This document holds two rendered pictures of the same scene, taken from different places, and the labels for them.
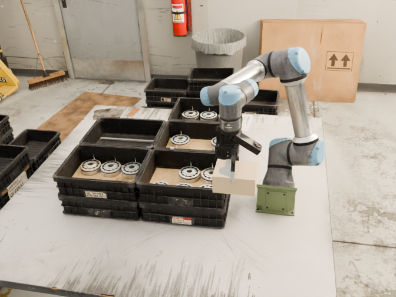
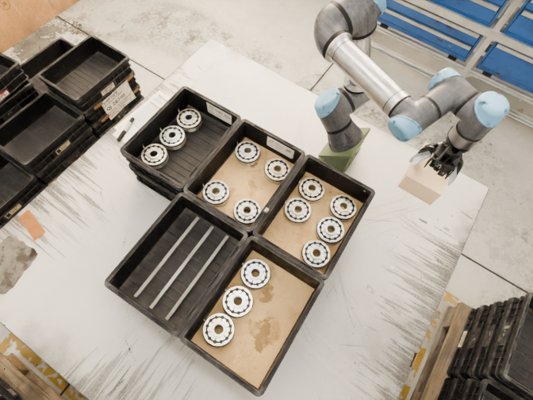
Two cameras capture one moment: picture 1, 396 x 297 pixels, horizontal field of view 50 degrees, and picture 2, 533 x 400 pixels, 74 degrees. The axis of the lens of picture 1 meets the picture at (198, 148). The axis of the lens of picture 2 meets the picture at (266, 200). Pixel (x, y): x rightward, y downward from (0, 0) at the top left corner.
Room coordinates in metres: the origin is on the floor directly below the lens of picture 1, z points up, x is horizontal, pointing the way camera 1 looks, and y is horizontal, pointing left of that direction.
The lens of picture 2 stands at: (1.68, 0.62, 2.08)
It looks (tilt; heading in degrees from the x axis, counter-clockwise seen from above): 64 degrees down; 285
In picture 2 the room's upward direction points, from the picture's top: 7 degrees clockwise
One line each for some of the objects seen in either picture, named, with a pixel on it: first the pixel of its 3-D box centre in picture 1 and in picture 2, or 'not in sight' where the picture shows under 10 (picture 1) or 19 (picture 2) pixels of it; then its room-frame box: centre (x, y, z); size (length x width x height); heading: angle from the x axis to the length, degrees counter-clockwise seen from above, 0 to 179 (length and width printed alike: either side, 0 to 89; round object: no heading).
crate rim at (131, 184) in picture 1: (104, 164); (254, 309); (1.71, 0.45, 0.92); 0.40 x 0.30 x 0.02; 78
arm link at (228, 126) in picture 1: (230, 122); (465, 136); (1.33, -0.12, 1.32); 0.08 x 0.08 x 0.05
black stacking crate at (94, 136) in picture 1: (125, 141); (182, 263); (2.01, 0.39, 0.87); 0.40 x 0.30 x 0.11; 78
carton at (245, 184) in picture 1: (235, 177); (427, 173); (1.33, -0.14, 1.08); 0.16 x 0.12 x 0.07; 77
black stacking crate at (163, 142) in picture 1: (197, 145); (246, 178); (1.93, 0.00, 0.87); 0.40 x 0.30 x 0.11; 78
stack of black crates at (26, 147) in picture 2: not in sight; (51, 144); (3.17, -0.06, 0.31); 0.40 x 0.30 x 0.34; 77
